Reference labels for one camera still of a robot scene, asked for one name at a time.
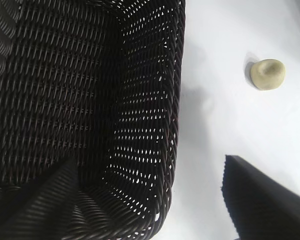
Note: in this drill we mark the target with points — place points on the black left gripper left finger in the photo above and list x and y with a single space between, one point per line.
20 215

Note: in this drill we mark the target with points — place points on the pale yellow egg yolk pastry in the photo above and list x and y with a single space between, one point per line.
267 75

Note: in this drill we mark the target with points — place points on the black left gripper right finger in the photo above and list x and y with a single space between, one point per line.
270 210

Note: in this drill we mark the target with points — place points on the dark brown woven basket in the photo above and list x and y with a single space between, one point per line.
65 87

